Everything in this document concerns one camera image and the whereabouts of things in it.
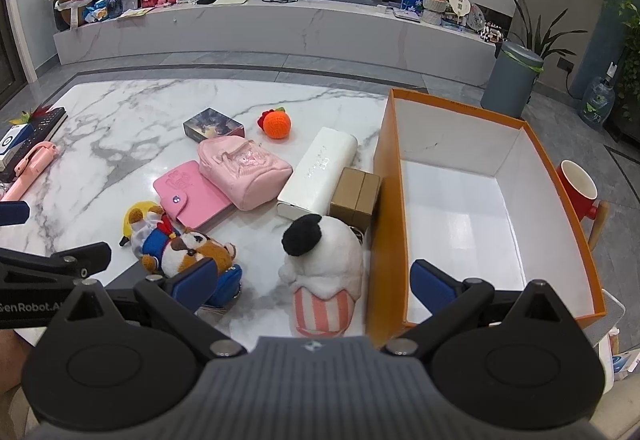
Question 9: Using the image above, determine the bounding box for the red panda sailor plush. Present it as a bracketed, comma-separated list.
[118, 201, 244, 311]

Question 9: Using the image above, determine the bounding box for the pink snap card wallet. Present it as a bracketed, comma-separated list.
[153, 161, 235, 231]

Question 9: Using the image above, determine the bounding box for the brown cardboard box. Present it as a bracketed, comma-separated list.
[329, 167, 382, 233]

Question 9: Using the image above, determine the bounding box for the white rectangular box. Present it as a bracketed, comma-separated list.
[276, 127, 358, 220]

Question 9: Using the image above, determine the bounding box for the pink selfie stick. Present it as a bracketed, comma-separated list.
[1, 141, 58, 202]

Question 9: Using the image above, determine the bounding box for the black remote control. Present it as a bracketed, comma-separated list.
[1, 108, 67, 183]

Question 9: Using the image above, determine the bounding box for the orange cardboard storage box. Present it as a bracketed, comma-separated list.
[366, 88, 606, 345]

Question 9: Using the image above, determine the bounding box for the white popcorn plush toy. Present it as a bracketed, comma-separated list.
[279, 214, 364, 338]

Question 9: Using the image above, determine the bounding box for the pink mini backpack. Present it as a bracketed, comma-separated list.
[198, 135, 293, 212]

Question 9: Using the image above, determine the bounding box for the red mug white inside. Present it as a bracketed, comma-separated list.
[556, 160, 599, 220]

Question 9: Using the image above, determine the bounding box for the orange crochet fruit toy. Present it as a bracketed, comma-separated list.
[257, 107, 292, 140]

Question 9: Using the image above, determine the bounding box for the grey pedal trash bin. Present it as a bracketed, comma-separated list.
[480, 41, 544, 119]

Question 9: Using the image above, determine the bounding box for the blue water jug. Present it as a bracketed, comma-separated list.
[577, 62, 617, 129]

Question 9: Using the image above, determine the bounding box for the potted green plant right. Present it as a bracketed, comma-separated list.
[509, 0, 587, 60]

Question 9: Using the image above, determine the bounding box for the white marble tv cabinet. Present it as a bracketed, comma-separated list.
[54, 0, 495, 86]

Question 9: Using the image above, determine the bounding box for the teddy bear in pot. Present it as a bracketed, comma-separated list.
[422, 0, 449, 24]

